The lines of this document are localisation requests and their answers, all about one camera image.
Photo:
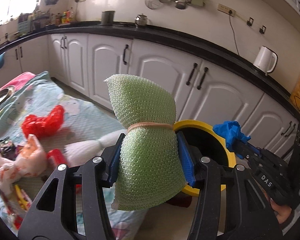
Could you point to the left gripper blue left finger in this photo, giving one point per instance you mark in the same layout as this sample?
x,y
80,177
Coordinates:
x,y
115,160

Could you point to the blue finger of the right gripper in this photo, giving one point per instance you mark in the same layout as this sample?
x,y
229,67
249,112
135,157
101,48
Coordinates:
x,y
244,149

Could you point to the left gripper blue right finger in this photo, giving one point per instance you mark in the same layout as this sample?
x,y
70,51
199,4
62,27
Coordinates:
x,y
185,157

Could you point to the blue plastic bag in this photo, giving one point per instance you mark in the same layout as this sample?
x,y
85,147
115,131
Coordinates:
x,y
230,131

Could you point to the green foam net bundle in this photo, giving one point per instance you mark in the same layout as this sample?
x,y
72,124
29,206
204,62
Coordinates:
x,y
150,172

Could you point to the white foam fruit net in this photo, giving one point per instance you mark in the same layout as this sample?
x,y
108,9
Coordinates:
x,y
78,153

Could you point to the red cylindrical tube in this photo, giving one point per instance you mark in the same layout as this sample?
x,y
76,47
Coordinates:
x,y
56,158

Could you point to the white printed plastic bag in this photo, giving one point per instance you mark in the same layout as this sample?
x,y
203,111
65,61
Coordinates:
x,y
30,162

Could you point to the red plastic bag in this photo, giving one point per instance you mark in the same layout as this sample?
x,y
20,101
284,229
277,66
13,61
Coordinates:
x,y
43,126

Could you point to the yellow red snack box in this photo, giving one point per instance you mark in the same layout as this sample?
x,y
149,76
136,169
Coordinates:
x,y
23,199

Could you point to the purple snack wrapper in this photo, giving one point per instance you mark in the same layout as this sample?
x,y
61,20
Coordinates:
x,y
8,149

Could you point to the yellow rimmed trash bin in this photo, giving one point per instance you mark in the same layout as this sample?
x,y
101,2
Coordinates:
x,y
200,135

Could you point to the white lower kitchen cabinets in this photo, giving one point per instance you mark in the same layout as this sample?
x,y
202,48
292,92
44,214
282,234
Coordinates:
x,y
201,89

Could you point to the black kitchen countertop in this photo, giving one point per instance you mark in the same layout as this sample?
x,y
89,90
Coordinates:
x,y
177,40

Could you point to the right hand on gripper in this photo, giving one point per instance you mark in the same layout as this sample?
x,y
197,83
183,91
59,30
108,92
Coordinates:
x,y
282,212

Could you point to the white electric kettle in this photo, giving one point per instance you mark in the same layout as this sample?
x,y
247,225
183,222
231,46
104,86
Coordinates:
x,y
266,60

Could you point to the hello kitty light blue blanket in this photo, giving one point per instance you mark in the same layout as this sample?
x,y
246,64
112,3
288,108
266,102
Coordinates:
x,y
82,121

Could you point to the pink blanket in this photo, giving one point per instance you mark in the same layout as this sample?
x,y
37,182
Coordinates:
x,y
19,81

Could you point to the round steel pan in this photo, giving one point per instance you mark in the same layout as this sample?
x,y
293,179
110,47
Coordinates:
x,y
6,93

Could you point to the dark metal pot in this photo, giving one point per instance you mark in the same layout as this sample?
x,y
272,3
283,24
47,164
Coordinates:
x,y
107,17

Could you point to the small steel teapot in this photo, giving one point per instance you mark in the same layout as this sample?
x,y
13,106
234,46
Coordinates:
x,y
141,21

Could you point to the condiment bottles on counter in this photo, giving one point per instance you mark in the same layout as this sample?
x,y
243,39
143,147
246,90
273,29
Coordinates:
x,y
65,18

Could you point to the wall power strip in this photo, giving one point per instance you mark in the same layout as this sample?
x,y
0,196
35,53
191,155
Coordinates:
x,y
226,10

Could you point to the hanging wire skimmer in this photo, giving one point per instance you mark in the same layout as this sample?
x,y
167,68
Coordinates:
x,y
152,4

